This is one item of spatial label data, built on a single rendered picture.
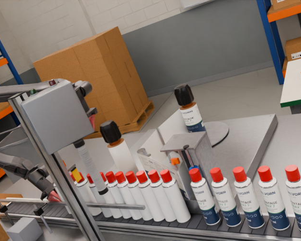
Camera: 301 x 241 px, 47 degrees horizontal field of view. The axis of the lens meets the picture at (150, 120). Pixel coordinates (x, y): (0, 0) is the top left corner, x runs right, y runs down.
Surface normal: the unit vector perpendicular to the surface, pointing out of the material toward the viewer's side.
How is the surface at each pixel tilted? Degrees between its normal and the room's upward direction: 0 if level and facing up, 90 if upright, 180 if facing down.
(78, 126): 90
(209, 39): 90
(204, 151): 90
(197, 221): 0
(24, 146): 93
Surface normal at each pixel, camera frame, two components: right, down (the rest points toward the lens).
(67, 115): 0.36, 0.18
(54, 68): -0.28, 0.43
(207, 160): 0.79, -0.11
